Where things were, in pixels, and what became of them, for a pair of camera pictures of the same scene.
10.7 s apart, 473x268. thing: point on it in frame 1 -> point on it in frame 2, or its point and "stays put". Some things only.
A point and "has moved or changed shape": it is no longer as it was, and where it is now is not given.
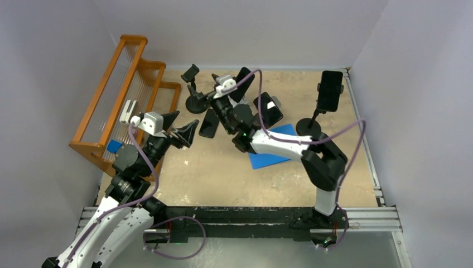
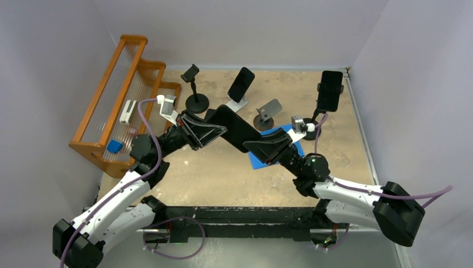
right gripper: (214, 100) -> (271, 152)
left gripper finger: (188, 130) -> (211, 137)
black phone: (270, 113) has moved or changed shape
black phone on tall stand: (329, 91) stays put
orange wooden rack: (128, 76) stays put
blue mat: (261, 160) stays put
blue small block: (114, 146) stays put
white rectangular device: (128, 111) stays put
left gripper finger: (169, 118) -> (220, 130)
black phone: (239, 94) stays put
